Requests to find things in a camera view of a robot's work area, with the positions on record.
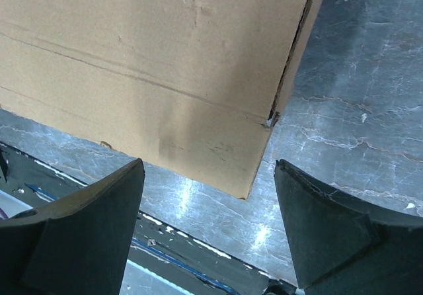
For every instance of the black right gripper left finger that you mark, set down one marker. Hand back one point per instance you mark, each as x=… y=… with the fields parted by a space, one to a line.
x=78 y=244

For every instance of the brown cardboard box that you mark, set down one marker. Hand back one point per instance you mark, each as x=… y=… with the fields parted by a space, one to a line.
x=193 y=86

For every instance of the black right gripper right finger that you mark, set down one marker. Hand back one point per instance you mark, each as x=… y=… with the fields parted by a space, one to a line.
x=339 y=241

